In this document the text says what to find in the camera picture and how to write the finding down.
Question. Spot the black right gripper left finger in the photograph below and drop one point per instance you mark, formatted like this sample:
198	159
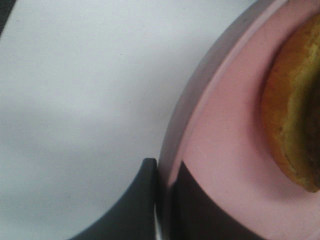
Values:
132	217

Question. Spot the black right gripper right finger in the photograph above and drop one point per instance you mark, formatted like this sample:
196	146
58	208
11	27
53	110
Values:
222	209

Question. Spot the pink round plate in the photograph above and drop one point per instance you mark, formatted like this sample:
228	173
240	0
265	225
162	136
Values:
216	122

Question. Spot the burger with lettuce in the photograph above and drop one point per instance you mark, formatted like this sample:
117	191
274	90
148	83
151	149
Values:
290	108

